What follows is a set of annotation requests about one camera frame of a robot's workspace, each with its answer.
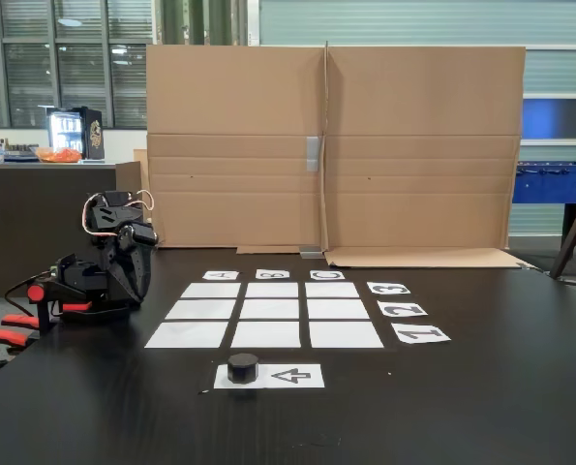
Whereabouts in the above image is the black octagonal token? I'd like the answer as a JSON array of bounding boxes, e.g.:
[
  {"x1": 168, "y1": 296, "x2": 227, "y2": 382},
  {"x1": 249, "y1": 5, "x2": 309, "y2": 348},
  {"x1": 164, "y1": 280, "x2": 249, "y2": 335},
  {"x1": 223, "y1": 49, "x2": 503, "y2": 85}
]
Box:
[{"x1": 227, "y1": 353, "x2": 261, "y2": 387}]

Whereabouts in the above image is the white paper grid square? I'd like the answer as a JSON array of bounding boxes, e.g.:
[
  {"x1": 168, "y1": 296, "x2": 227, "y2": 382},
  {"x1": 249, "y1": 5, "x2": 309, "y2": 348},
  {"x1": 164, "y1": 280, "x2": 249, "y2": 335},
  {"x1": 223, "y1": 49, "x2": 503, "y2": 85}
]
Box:
[
  {"x1": 165, "y1": 299, "x2": 237, "y2": 321},
  {"x1": 239, "y1": 298, "x2": 301, "y2": 321},
  {"x1": 309, "y1": 321, "x2": 384, "y2": 349},
  {"x1": 144, "y1": 321, "x2": 229, "y2": 349},
  {"x1": 180, "y1": 282, "x2": 242, "y2": 298},
  {"x1": 230, "y1": 321, "x2": 302, "y2": 349},
  {"x1": 305, "y1": 282, "x2": 361, "y2": 298},
  {"x1": 245, "y1": 282, "x2": 299, "y2": 298},
  {"x1": 307, "y1": 298, "x2": 370, "y2": 321}
]

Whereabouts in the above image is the red and black clamp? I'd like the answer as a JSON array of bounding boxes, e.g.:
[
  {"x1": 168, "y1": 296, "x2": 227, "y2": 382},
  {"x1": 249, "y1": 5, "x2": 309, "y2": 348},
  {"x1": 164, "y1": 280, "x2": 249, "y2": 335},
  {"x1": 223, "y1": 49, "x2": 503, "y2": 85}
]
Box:
[{"x1": 0, "y1": 278, "x2": 59, "y2": 350}]

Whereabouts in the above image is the dark brown counter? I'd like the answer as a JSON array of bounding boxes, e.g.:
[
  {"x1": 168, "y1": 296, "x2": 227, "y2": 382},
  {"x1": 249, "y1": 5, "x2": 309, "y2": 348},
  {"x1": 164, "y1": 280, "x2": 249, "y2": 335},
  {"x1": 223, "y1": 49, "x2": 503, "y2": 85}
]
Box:
[{"x1": 0, "y1": 162, "x2": 142, "y2": 297}]

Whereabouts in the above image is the orange snack bag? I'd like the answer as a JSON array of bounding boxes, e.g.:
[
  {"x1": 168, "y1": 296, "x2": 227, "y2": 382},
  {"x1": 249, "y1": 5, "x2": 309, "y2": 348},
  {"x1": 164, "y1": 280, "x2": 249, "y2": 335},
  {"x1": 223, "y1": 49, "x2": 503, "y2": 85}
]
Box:
[{"x1": 30, "y1": 147, "x2": 83, "y2": 164}]

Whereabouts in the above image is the black mini fridge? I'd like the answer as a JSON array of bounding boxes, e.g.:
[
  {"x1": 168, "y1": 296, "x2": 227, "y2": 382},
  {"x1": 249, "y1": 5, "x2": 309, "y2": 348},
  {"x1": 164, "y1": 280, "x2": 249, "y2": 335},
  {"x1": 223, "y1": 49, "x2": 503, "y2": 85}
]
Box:
[{"x1": 46, "y1": 106, "x2": 106, "y2": 161}]

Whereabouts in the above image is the brown cardboard panel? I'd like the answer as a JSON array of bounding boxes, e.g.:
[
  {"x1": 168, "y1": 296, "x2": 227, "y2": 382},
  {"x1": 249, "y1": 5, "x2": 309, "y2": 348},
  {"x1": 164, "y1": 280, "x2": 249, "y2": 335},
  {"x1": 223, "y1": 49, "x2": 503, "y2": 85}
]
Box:
[
  {"x1": 321, "y1": 41, "x2": 535, "y2": 270},
  {"x1": 133, "y1": 43, "x2": 328, "y2": 256}
]

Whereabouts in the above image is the white arrow paper sheet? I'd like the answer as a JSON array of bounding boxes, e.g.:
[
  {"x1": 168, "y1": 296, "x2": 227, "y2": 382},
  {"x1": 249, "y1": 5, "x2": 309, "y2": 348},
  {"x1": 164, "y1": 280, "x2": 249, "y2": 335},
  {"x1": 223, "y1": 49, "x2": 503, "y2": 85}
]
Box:
[{"x1": 213, "y1": 363, "x2": 326, "y2": 389}]

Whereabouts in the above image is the paper sheet number 3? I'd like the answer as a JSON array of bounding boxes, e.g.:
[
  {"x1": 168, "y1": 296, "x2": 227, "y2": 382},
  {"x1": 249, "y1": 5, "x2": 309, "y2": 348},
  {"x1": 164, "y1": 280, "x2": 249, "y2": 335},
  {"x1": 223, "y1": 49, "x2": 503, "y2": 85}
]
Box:
[{"x1": 366, "y1": 281, "x2": 411, "y2": 295}]

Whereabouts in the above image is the paper sheet number 2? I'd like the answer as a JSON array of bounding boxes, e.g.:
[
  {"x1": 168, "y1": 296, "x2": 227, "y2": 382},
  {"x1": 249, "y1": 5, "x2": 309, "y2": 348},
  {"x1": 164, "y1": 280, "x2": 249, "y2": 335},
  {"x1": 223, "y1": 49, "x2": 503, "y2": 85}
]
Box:
[{"x1": 377, "y1": 301, "x2": 429, "y2": 319}]

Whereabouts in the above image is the paper sheet number 1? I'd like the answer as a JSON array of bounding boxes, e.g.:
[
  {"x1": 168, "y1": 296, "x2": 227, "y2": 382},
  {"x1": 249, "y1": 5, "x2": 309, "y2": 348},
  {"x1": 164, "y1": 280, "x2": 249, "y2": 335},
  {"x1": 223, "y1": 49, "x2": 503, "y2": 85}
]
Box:
[{"x1": 391, "y1": 325, "x2": 452, "y2": 345}]

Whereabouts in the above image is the blue foosball table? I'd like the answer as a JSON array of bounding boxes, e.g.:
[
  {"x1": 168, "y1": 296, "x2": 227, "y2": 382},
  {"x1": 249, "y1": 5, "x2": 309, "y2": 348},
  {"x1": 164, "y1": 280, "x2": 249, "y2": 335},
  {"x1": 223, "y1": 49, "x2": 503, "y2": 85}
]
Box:
[{"x1": 512, "y1": 162, "x2": 576, "y2": 251}]

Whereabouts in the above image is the brown wooden leg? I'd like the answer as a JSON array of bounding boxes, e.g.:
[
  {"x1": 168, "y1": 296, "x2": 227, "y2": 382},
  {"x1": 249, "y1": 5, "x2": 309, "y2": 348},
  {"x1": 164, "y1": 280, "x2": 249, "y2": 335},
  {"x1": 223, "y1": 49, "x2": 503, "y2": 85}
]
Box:
[{"x1": 548, "y1": 181, "x2": 576, "y2": 281}]

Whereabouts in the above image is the red white servo cable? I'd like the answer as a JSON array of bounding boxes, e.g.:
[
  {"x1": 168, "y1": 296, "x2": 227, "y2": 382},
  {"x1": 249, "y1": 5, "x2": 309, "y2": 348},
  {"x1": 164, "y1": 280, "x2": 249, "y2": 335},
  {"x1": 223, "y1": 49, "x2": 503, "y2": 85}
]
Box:
[{"x1": 82, "y1": 189, "x2": 156, "y2": 242}]

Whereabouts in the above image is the black power cable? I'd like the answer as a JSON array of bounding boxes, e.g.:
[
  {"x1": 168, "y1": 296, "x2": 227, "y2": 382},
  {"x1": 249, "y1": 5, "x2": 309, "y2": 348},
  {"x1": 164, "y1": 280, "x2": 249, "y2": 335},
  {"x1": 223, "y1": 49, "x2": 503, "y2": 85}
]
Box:
[{"x1": 4, "y1": 274, "x2": 51, "y2": 316}]

